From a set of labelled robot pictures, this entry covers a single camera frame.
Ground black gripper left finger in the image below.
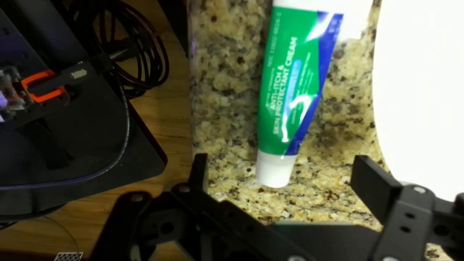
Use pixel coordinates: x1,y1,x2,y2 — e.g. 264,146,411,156
89,154,311,261

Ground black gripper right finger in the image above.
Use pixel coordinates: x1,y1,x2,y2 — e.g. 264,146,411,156
350,155,464,261

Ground green cream tube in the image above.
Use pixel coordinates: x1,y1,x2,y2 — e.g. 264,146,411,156
255,0,347,188

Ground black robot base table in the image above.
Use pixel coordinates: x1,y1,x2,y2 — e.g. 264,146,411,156
0,0,167,222

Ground white oval sink basin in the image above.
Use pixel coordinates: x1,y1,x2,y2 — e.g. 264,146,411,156
373,0,464,200

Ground orange black clamp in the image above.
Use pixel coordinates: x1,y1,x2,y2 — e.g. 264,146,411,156
21,68,90,104

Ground coiled black cables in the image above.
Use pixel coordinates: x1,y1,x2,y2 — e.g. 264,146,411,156
71,0,171,100

